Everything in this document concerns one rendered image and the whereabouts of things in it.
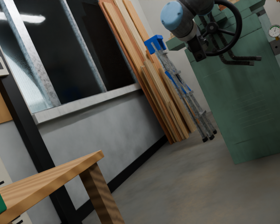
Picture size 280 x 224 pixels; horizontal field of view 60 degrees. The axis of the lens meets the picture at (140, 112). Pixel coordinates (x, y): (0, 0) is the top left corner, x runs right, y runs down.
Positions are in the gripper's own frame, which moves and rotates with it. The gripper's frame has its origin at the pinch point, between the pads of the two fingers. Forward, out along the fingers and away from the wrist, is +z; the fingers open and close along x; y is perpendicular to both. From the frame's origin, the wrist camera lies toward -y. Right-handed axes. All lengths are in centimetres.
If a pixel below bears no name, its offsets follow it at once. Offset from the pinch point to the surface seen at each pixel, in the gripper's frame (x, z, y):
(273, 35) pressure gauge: -30.3, 28.2, 3.3
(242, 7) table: -22.8, 26.3, 25.5
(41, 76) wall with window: 129, 10, 53
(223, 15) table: -13.3, 17.4, 21.9
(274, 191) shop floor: -4, 17, -69
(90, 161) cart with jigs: 30, -59, -42
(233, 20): -16.4, 27.6, 22.0
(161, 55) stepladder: 56, 95, 63
